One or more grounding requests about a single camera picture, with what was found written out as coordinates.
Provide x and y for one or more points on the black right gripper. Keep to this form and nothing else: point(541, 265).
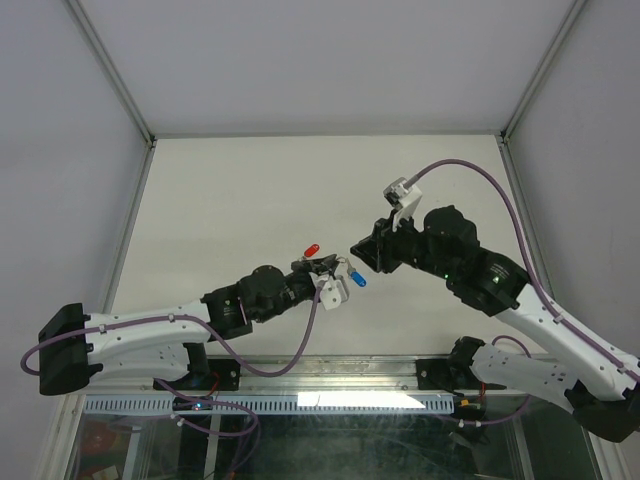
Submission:
point(377, 249)

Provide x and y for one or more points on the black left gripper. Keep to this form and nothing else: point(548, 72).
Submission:
point(318, 267)

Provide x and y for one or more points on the key with red tag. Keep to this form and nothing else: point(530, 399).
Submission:
point(309, 252)

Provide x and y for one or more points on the key with blue tag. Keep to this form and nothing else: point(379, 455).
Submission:
point(355, 275)

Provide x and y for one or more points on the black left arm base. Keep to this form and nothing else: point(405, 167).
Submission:
point(210, 372)

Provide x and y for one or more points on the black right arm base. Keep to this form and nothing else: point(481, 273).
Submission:
point(452, 372)

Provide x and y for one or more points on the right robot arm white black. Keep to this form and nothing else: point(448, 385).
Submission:
point(594, 381)

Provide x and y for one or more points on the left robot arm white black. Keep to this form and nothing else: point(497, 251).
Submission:
point(76, 349)

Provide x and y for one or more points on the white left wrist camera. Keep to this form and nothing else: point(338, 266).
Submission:
point(334, 291)

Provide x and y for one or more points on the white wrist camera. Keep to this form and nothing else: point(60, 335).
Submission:
point(404, 200)
point(334, 291)

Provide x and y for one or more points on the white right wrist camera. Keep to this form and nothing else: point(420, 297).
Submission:
point(404, 200)

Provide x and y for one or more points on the aluminium mounting rail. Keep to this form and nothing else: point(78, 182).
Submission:
point(339, 373)

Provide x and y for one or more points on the white slotted cable duct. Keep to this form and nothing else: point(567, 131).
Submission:
point(321, 403)

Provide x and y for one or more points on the right aluminium frame post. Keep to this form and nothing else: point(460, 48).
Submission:
point(505, 139)

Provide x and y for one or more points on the aluminium frame post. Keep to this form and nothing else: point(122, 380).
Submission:
point(505, 139)
point(87, 30)

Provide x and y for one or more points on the left aluminium frame post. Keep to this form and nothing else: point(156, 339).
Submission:
point(87, 30)

